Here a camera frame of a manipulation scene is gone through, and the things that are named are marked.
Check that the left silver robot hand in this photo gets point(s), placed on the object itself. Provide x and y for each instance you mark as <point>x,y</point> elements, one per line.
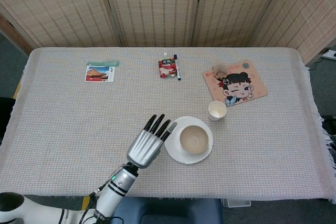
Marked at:
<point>144,148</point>

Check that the beige bowl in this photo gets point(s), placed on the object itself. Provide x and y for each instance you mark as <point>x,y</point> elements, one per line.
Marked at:
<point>194,140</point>

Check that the white paper cup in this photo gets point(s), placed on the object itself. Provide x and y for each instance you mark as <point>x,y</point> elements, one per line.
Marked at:
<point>216,111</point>

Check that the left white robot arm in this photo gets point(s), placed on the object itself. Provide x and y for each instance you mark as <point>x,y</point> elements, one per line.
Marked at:
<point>115,195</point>

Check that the white paper plate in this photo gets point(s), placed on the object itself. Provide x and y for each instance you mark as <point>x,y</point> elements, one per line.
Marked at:
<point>183,157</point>

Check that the beige woven tablecloth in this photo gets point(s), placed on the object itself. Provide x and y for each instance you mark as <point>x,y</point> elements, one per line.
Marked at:
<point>78,129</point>

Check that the blue chair seat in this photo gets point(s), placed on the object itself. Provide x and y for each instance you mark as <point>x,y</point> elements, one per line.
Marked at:
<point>170,212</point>

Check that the red snack pouch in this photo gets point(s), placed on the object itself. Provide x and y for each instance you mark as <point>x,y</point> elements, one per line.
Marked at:
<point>166,69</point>

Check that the palace photo postcard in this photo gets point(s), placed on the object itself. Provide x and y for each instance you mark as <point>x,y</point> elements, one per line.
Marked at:
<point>98,74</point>

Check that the blue marker pen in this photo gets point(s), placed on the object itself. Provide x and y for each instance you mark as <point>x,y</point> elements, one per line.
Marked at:
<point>178,68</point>

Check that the green comb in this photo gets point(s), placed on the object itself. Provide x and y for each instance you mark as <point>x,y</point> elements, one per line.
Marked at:
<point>105,63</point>

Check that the beige plush toy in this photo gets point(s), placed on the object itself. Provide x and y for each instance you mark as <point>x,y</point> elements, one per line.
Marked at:
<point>219,69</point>

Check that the cartoon girl mouse pad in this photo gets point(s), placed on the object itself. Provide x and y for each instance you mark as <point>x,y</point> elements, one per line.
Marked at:
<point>256,82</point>

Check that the woven folding screen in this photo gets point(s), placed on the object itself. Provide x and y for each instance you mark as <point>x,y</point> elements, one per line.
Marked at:
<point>157,9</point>

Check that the white power strip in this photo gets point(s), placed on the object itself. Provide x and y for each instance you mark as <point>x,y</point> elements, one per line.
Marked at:
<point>330,55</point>

